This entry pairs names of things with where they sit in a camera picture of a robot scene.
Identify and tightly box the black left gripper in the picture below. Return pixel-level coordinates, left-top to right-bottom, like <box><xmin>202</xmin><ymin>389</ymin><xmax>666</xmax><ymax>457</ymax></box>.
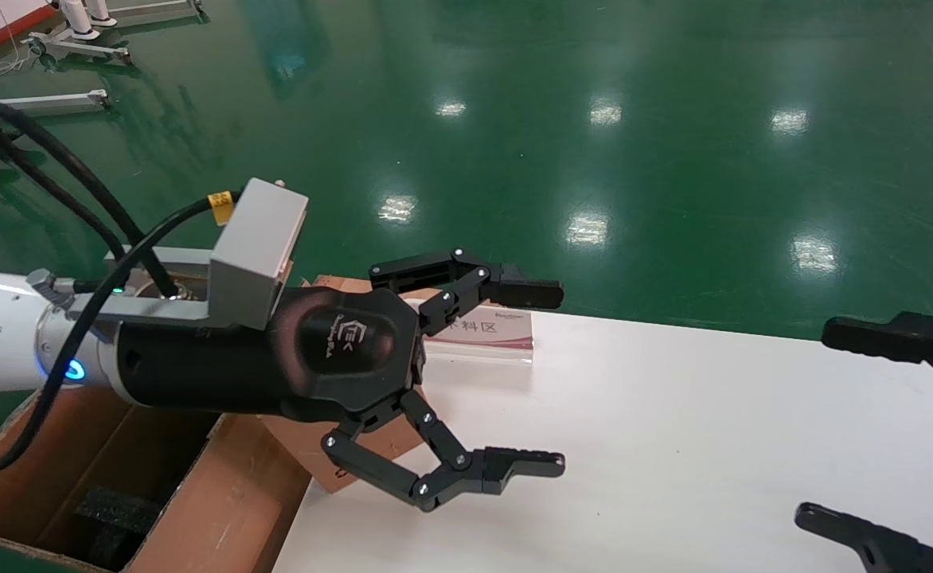
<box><xmin>115</xmin><ymin>248</ymin><xmax>567</xmax><ymax>513</ymax></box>

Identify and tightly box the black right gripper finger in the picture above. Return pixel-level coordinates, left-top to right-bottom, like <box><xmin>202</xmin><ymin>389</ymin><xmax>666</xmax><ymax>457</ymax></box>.
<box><xmin>794</xmin><ymin>502</ymin><xmax>933</xmax><ymax>573</ymax></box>
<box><xmin>822</xmin><ymin>311</ymin><xmax>933</xmax><ymax>397</ymax></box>

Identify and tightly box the large open cardboard box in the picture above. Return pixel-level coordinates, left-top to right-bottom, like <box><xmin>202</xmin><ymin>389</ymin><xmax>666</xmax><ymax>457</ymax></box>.
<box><xmin>0</xmin><ymin>386</ymin><xmax>313</xmax><ymax>573</ymax></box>

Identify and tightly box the clear acrylic sign holder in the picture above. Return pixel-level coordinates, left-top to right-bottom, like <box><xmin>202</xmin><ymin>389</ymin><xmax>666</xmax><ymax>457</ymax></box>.
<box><xmin>425</xmin><ymin>308</ymin><xmax>535</xmax><ymax>365</ymax></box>

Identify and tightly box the black foam block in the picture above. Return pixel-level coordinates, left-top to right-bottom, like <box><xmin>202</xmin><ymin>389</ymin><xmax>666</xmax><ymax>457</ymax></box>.
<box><xmin>75</xmin><ymin>485</ymin><xmax>162</xmax><ymax>571</ymax></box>

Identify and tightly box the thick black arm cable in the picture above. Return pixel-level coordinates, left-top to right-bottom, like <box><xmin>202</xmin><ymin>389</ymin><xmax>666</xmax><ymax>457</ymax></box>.
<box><xmin>0</xmin><ymin>127</ymin><xmax>131</xmax><ymax>262</ymax></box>
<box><xmin>0</xmin><ymin>100</ymin><xmax>181</xmax><ymax>298</ymax></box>

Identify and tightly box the white floor cable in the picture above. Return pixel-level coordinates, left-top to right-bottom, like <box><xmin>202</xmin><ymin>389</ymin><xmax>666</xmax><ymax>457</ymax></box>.
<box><xmin>0</xmin><ymin>49</ymin><xmax>33</xmax><ymax>85</ymax></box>

